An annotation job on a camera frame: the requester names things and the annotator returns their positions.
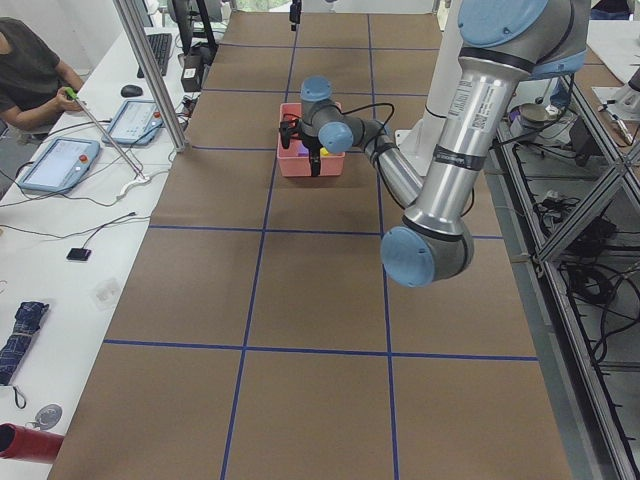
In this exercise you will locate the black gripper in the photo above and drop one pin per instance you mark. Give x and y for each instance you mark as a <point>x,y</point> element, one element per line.
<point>312,145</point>

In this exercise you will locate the purple block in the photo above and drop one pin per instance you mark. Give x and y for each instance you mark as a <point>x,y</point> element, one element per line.
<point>302,149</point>

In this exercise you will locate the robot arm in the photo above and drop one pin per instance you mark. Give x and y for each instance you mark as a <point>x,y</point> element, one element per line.
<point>502,44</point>

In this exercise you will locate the pink bin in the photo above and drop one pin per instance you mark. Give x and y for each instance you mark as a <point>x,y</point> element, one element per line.
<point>294,158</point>

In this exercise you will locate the black box with label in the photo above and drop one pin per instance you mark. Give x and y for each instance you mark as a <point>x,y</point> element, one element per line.
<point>192,73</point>

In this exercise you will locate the black keyboard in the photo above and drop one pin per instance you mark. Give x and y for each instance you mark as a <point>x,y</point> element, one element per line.
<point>161,45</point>

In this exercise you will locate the far teach pendant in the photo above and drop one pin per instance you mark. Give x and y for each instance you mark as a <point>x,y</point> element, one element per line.
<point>135,124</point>

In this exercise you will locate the teach pendant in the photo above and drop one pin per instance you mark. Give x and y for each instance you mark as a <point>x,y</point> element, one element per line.
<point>135,124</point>
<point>61,166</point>

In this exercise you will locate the black computer mouse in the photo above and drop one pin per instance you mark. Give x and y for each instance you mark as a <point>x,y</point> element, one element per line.
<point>131,90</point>

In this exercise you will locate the metal reach stick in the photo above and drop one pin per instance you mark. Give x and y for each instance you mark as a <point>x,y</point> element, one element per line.
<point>138,172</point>

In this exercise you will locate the near teach pendant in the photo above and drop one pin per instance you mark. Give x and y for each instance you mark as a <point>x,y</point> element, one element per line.
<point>61,166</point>

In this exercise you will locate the seated person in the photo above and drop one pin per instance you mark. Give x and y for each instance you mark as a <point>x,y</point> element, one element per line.
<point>34,79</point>

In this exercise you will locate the small black device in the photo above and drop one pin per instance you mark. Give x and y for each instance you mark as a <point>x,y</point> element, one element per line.
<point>80,254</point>

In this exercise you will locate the clear plastic bag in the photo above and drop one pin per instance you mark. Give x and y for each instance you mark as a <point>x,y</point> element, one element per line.
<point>106,294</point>

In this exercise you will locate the folded blue umbrella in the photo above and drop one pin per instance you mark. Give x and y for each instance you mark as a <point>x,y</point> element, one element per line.
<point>27,323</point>

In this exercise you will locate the round metal disc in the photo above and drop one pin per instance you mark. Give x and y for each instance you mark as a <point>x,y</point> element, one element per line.
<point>48,417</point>

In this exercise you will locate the red cylinder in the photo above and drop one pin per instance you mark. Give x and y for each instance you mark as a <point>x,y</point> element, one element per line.
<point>22,443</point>

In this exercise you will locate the white camera mast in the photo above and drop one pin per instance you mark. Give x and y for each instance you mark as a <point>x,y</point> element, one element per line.
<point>417,144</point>

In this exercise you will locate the aluminium frame post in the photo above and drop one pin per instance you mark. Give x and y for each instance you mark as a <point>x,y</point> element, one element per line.
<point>132,23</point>

